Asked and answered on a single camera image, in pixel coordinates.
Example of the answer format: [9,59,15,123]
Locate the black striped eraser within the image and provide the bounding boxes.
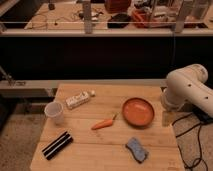
[42,131,73,160]

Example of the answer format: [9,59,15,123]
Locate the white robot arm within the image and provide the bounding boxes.
[161,64,213,118]

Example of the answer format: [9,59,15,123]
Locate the white tube with cap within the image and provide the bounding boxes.
[65,90,95,109]

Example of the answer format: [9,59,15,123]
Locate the orange toy carrot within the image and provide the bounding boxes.
[91,114,117,130]

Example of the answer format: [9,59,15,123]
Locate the translucent plastic cup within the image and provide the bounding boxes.
[44,101,64,125]

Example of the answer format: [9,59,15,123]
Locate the black bowl on bench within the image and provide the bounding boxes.
[107,13,131,28]

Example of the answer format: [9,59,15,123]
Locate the blue grey sponge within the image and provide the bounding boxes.
[125,137,149,163]

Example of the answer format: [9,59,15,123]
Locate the red box on bench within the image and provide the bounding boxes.
[131,10,157,28]

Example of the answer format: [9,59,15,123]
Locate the red container top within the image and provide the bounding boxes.
[105,0,131,13]

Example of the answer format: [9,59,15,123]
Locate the grey metal post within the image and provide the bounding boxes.
[82,0,93,34]
[174,0,192,33]

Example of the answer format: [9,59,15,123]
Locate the grey metal post right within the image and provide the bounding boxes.
[174,0,192,33]

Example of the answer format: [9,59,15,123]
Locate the black floor cable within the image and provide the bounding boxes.
[171,112,210,171]

